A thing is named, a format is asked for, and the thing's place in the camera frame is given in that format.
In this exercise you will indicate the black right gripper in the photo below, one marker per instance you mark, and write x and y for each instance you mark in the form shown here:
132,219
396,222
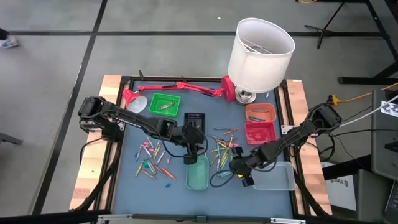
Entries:
248,161

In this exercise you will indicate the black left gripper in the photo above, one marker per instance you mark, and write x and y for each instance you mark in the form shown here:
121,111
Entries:
192,138

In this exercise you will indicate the teal crayon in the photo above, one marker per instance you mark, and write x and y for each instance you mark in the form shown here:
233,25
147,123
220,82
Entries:
225,174
257,119

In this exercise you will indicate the orange crayon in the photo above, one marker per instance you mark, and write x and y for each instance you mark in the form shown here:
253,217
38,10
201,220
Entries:
168,174
230,131

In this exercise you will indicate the red-brown crayon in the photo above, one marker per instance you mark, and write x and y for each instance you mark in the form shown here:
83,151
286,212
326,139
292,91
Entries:
160,170

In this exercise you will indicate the purple crayon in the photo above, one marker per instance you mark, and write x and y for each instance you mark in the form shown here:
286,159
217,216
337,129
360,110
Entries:
215,137

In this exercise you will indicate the orange-brown crayon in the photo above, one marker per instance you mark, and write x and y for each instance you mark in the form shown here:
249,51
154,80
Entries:
148,174

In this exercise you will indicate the yellow-green crayon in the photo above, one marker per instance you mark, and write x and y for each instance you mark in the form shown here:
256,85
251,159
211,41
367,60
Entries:
139,168

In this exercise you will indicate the olive green crayon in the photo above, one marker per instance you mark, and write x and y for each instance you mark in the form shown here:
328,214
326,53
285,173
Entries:
167,105

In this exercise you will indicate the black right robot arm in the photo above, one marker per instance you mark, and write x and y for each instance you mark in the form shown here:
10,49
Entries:
298,137

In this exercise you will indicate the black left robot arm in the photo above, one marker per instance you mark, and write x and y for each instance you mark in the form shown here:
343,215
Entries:
130,121

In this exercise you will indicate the teal plastic bin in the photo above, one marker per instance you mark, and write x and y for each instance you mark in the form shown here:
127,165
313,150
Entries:
197,174

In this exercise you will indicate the pink eraser cap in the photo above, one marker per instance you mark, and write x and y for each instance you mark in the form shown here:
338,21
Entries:
168,160
145,145

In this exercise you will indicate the clear plastic bin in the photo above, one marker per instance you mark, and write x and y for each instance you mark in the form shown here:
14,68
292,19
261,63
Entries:
273,179

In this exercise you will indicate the grey crayon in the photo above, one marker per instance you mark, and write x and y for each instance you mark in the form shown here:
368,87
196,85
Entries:
218,164
150,141
147,151

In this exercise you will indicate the white-grey crayon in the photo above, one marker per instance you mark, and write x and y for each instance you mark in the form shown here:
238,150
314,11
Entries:
161,157

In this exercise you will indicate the blue crayon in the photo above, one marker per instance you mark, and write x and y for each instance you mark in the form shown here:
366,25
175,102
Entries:
218,146
138,153
222,128

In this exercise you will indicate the green-yellow crayon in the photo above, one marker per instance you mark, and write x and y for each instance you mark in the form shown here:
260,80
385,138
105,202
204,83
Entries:
224,159

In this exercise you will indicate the blue eraser cap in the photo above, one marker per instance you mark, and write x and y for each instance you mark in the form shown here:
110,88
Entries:
167,185

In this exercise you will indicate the black mesh basket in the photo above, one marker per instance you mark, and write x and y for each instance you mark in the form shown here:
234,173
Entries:
194,119

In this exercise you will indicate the blue-green crayon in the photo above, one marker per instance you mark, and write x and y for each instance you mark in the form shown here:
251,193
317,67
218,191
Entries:
150,166

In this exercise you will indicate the red mesh basket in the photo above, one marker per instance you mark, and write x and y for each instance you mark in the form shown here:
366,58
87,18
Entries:
260,133

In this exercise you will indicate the green mesh basket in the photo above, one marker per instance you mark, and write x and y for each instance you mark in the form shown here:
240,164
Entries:
155,107

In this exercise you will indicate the orange plastic bin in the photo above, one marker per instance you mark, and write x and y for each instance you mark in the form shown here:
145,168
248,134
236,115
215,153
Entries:
270,107

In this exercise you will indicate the large white paper roll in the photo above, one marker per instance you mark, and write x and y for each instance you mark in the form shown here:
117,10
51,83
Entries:
228,90

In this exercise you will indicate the white labelled box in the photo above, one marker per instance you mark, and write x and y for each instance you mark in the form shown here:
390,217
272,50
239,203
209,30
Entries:
340,193

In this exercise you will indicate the white shade table lamp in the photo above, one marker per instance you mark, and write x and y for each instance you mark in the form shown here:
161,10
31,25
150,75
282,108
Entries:
259,62

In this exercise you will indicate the grey metal cabinet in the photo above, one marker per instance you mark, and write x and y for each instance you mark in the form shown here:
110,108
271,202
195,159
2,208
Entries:
385,140

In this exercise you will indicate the white printed marker sheet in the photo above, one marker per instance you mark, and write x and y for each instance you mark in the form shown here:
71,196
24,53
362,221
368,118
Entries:
390,109

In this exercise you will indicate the black tripod stand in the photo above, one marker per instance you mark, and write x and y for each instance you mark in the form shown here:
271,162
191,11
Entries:
323,30

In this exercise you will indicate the dark grey floor stand leg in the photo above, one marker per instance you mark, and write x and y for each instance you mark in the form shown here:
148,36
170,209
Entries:
11,139

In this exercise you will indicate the person's foot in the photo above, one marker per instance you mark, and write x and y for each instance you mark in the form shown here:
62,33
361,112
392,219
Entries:
7,40

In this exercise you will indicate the black metal rig frame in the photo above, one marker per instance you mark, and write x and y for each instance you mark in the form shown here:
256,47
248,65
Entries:
202,78

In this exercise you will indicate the black table leg frame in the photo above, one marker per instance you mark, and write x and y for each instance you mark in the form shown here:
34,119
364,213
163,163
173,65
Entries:
367,80

